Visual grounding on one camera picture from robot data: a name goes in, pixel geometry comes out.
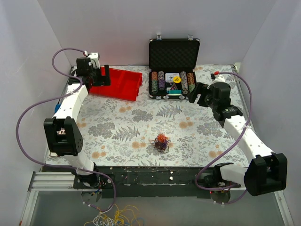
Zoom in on red plastic compartment tray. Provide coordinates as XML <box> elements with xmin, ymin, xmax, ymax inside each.
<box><xmin>89</xmin><ymin>68</ymin><xmax>143</xmax><ymax>101</ymax></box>

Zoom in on coloured wire bundle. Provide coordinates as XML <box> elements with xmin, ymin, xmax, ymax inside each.
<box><xmin>149</xmin><ymin>132</ymin><xmax>171</xmax><ymax>154</ymax></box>

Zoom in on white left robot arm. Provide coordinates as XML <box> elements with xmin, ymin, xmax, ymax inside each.
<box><xmin>44</xmin><ymin>65</ymin><xmax>111</xmax><ymax>188</ymax></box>

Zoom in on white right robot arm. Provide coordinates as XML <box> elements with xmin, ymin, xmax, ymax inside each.
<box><xmin>188</xmin><ymin>82</ymin><xmax>287</xmax><ymax>196</ymax></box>

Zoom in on floral patterned table mat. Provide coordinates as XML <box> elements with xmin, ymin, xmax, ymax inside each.
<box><xmin>77</xmin><ymin>66</ymin><xmax>248</xmax><ymax>167</ymax></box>

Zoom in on black poker chip case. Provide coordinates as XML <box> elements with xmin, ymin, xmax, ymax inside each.
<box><xmin>149</xmin><ymin>34</ymin><xmax>201</xmax><ymax>100</ymax></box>

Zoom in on blue toy brick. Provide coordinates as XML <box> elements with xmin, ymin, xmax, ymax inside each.
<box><xmin>55</xmin><ymin>104</ymin><xmax>61</xmax><ymax>113</ymax></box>

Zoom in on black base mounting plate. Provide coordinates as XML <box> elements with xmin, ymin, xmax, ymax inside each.
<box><xmin>73</xmin><ymin>166</ymin><xmax>211</xmax><ymax>199</ymax></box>

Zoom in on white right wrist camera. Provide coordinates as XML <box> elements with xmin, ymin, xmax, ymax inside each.
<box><xmin>210</xmin><ymin>71</ymin><xmax>225</xmax><ymax>86</ymax></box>

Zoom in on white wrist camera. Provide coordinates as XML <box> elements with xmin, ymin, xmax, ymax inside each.
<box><xmin>210</xmin><ymin>71</ymin><xmax>225</xmax><ymax>86</ymax></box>
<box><xmin>83</xmin><ymin>50</ymin><xmax>100</xmax><ymax>69</ymax></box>

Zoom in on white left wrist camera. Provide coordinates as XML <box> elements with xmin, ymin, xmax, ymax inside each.
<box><xmin>83</xmin><ymin>50</ymin><xmax>100</xmax><ymax>69</ymax></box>

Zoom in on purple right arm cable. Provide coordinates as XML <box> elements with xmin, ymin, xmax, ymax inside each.
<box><xmin>194</xmin><ymin>71</ymin><xmax>253</xmax><ymax>205</ymax></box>

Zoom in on aluminium frame rail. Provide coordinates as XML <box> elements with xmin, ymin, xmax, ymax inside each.
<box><xmin>28</xmin><ymin>171</ymin><xmax>78</xmax><ymax>192</ymax></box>

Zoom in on loose yellow white wires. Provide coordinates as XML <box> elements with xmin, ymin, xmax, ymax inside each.
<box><xmin>82</xmin><ymin>203</ymin><xmax>144</xmax><ymax>226</ymax></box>

